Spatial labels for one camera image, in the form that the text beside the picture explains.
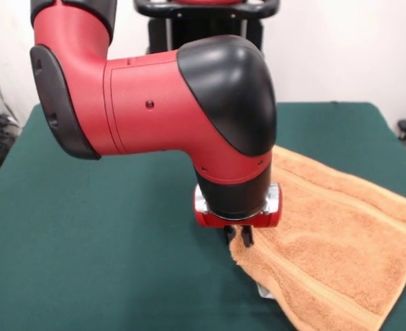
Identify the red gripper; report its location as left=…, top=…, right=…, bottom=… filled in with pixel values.
left=193, top=185, right=283, bottom=248

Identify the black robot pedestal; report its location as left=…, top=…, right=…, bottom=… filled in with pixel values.
left=132, top=0, right=280, bottom=56

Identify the orange terry towel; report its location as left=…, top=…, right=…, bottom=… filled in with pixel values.
left=227, top=144, right=406, bottom=331

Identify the black cable bundle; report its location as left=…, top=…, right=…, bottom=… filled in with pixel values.
left=0, top=112, right=23, bottom=181

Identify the dark green table cloth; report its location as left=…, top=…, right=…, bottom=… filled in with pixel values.
left=0, top=101, right=406, bottom=331

